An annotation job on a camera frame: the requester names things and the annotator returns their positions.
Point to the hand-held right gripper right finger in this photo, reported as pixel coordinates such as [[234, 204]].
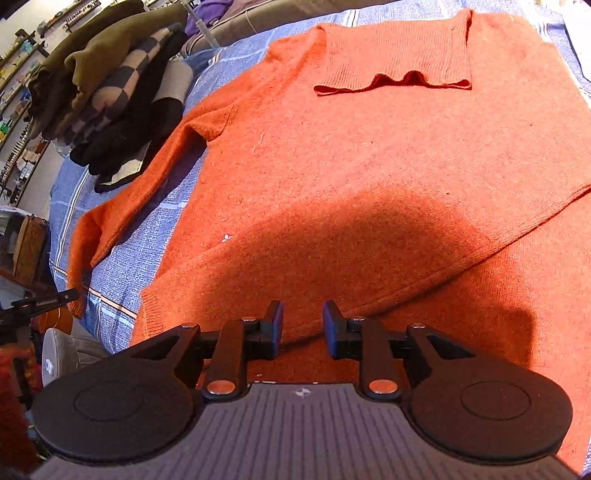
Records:
[[328, 327]]

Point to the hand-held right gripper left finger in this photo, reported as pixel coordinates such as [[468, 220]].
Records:
[[277, 325]]

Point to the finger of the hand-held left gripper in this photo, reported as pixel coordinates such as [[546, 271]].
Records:
[[68, 295]]

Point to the orange knit sweater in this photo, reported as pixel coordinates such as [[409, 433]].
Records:
[[369, 161]]

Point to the pile of folded clothes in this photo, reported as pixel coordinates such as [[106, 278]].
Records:
[[134, 134]]

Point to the orange rounded object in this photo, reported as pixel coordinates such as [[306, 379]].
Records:
[[51, 319]]

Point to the brown wicker basket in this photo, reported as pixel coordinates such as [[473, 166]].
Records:
[[30, 244]]

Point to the blue plaid blanket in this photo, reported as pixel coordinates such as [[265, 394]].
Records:
[[129, 258]]

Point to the red cloth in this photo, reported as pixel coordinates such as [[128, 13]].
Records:
[[14, 406]]

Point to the black white-edged cloth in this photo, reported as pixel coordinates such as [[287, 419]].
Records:
[[120, 179]]

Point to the checkered folded garment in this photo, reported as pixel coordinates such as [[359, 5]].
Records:
[[120, 87]]

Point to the dark olive folded garment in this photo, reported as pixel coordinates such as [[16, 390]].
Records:
[[69, 64]]

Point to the brown sofa cushion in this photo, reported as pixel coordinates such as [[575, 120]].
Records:
[[258, 18]]

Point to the purple cloth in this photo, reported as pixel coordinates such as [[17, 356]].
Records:
[[203, 14]]

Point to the wall shelf with small goods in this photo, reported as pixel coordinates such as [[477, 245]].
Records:
[[14, 92]]

